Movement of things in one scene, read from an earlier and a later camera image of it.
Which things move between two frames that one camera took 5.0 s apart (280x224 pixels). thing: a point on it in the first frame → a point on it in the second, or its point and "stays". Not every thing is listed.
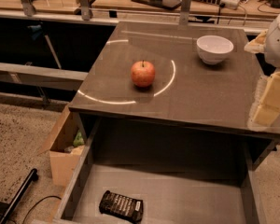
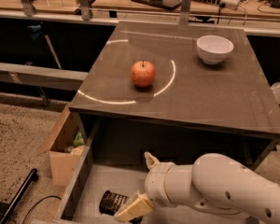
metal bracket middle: [84, 2] stays
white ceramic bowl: [214, 49] stays
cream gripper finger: [273, 95] → [139, 204]
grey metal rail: [64, 79] stays
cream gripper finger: [258, 44] → [150, 161]
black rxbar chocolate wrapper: [121, 205] stays
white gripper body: [279, 46] → [155, 181]
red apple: [143, 73] stays
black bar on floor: [10, 212] stays
